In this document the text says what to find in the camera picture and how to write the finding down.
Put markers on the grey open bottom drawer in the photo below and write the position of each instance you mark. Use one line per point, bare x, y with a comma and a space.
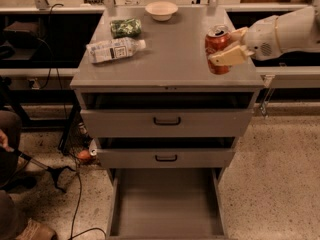
165, 204

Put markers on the person's hand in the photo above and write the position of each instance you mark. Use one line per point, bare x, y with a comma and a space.
4, 140

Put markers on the clear plastic water bottle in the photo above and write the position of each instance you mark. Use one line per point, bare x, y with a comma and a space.
114, 49

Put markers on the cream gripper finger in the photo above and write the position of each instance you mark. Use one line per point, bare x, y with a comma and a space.
238, 35
231, 56

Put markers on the grey middle drawer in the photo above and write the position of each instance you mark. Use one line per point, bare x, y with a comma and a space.
179, 152

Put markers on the green chip bag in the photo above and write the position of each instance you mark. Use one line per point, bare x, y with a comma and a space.
125, 28

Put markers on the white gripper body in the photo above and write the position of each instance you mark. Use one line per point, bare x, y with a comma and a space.
261, 39

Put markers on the person's dark trouser leg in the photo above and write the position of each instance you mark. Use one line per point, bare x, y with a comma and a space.
10, 125

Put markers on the grey metal drawer cabinet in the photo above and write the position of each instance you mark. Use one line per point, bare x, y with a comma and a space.
173, 62

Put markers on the red coke can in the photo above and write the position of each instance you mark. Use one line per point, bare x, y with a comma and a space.
216, 39

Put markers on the white ceramic bowl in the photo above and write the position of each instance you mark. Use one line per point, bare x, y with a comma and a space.
161, 10

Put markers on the black grabber tool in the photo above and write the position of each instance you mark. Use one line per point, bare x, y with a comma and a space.
30, 182

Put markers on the orange ball on floor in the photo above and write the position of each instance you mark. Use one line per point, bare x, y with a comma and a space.
84, 156

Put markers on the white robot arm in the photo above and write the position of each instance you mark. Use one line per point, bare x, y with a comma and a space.
298, 30

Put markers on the grey top drawer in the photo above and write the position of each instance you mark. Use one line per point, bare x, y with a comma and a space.
167, 114

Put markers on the tan shoe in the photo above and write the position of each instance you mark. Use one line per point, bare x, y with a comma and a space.
37, 231

